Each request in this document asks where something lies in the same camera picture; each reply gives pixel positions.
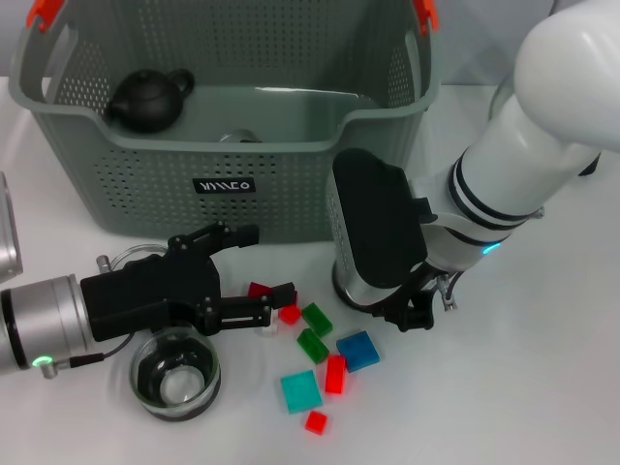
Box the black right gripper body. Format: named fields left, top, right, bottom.
left=372, top=263, right=454, bottom=333

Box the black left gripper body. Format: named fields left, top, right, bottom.
left=79, top=236, right=225, bottom=343

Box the glass teacup with black base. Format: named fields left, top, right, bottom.
left=128, top=325, right=223, bottom=421
left=109, top=243, right=169, bottom=268
left=217, top=128, right=263, bottom=145

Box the grey perforated plastic storage bin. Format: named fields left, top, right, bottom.
left=7, top=0, right=443, bottom=244

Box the dark red toy brick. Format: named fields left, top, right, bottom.
left=248, top=281, right=298, bottom=304

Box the blue square toy brick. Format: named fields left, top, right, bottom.
left=335, top=329, right=382, bottom=373

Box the green toy brick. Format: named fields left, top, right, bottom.
left=295, top=327, right=330, bottom=365
left=300, top=302, right=334, bottom=338

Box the teal square toy brick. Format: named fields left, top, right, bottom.
left=279, top=370, right=324, bottom=415

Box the long red toy brick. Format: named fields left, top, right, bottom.
left=324, top=354, right=347, bottom=394

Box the black clay teapot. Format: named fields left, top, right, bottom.
left=104, top=68, right=197, bottom=135

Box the left arm dark cable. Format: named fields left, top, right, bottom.
left=41, top=333, right=136, bottom=378

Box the orange bin handle clip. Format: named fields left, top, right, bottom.
left=411, top=0, right=441, bottom=38
left=24, top=0, right=65, bottom=33

